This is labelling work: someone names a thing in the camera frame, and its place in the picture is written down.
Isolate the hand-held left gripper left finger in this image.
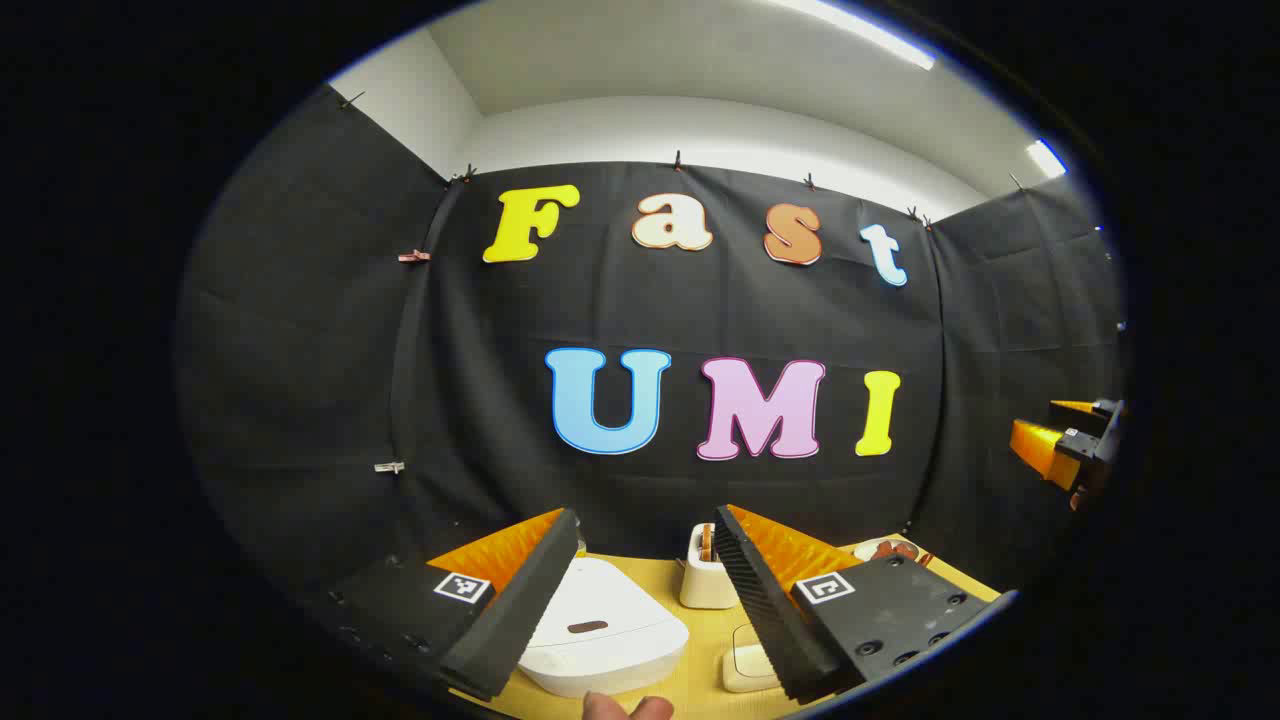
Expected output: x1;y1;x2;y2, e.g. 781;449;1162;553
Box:
330;507;582;701

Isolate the white toaster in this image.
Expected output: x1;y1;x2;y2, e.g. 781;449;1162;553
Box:
679;523;741;610

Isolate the black backdrop cloth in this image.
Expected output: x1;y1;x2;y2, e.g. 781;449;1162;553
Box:
175;85;1129;621

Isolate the round white plate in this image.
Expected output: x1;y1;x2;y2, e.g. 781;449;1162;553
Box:
853;537;936;568

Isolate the white square container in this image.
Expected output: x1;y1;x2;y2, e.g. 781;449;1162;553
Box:
722;625;783;693

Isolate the long ceiling light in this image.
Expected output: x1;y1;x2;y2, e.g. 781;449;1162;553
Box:
790;0;937;70

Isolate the white rice cooker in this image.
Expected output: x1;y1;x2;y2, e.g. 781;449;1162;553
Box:
517;557;691;699

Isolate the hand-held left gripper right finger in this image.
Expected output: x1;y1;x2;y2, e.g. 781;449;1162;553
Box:
714;504;1019;704

